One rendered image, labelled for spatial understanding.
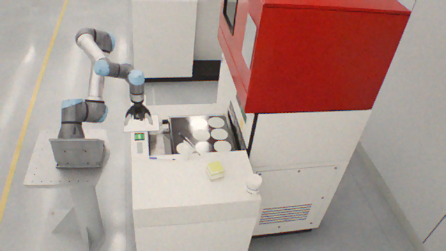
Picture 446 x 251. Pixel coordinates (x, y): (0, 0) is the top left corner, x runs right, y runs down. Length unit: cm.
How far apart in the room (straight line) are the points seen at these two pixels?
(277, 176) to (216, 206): 61
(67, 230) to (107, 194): 45
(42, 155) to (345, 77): 172
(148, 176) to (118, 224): 107
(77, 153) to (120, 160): 127
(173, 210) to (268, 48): 87
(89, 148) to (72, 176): 19
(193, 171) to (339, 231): 156
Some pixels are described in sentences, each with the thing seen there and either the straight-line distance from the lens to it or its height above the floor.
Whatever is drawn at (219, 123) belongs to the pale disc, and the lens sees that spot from 236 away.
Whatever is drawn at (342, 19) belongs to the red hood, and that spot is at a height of 176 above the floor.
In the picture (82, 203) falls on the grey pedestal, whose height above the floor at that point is 46.
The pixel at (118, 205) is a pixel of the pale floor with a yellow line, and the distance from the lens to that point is 306.
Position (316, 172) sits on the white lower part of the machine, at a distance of 245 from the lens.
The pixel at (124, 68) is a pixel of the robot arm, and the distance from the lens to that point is 196.
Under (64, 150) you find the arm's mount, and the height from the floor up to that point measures 95.
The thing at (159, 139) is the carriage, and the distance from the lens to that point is 225.
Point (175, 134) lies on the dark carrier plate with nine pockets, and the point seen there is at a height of 90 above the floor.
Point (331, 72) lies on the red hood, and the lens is 195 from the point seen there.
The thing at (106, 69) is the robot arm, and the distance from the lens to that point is 191.
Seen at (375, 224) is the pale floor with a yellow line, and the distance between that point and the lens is 334.
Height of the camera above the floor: 242
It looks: 40 degrees down
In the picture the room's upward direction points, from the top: 8 degrees clockwise
